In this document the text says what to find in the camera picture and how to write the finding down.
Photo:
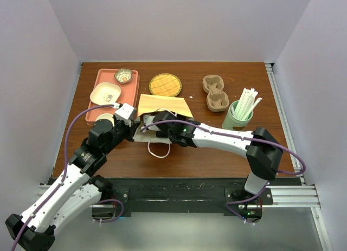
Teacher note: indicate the stack of paper cups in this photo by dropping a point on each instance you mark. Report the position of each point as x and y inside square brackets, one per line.
[106, 116]

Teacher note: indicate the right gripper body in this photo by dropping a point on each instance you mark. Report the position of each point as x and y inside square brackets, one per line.
[161, 133]

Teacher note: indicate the pink rectangular tray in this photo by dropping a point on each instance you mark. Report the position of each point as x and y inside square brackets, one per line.
[129, 91]

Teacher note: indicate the brown paper bag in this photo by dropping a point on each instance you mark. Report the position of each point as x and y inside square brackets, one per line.
[153, 104]

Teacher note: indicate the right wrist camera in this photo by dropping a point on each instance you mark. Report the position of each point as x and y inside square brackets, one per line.
[149, 119]

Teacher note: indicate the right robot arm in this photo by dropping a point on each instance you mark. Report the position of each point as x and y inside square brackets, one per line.
[259, 147]

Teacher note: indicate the cardboard cup carrier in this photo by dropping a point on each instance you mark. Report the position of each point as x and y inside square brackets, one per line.
[217, 100]

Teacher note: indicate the aluminium rail frame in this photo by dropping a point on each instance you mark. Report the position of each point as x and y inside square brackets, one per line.
[293, 222]

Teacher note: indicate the small patterned dish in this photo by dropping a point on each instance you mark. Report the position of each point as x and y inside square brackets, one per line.
[123, 76]

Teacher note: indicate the yellow woven coaster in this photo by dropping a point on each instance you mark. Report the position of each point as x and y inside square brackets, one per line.
[165, 84]

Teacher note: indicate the cream square plate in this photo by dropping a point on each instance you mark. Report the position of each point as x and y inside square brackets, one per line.
[105, 93]

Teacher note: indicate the green straw holder cup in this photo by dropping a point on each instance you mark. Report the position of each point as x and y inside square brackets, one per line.
[231, 123]

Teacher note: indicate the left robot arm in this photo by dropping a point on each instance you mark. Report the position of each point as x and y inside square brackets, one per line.
[74, 191]

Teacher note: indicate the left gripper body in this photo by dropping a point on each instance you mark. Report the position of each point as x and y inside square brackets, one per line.
[121, 130]

